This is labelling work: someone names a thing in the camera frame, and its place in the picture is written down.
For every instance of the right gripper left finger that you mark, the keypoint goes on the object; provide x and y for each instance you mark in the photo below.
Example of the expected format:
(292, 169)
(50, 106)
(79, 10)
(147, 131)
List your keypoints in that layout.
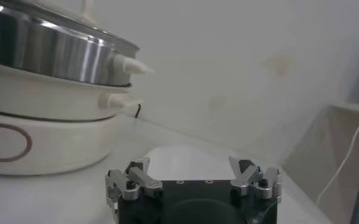
(142, 179)

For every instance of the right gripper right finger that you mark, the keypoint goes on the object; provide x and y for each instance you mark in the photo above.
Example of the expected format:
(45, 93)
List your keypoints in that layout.
(246, 178)

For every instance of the stainless steel steamer basket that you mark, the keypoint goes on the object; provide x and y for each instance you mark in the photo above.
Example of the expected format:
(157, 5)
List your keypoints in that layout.
(60, 51)

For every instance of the cream electric cooker base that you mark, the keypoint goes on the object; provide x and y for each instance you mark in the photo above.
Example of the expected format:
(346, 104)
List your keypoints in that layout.
(60, 146)

